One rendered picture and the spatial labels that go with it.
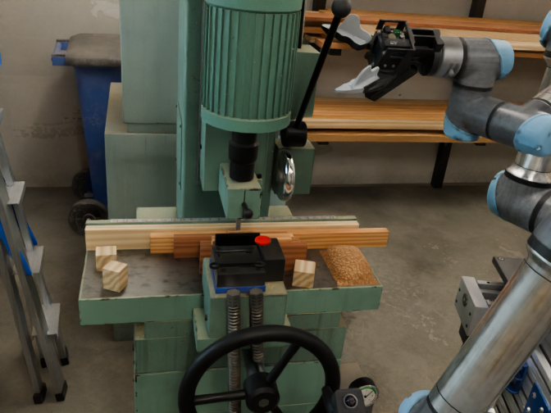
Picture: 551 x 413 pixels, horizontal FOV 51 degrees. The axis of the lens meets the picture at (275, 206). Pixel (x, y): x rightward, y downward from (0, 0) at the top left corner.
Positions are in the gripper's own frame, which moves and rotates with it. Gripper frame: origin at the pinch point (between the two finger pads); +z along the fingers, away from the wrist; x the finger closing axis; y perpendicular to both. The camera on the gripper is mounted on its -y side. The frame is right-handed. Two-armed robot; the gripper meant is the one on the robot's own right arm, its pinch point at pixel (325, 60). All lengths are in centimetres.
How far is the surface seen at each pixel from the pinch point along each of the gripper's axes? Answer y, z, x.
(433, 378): -140, -77, 34
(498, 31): -127, -156, -141
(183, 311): -33, 25, 35
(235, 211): -27.0, 14.3, 16.5
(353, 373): -56, -15, 45
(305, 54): -17.4, -2.9, -17.3
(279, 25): 4.8, 9.2, -2.9
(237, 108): -7.2, 15.7, 5.8
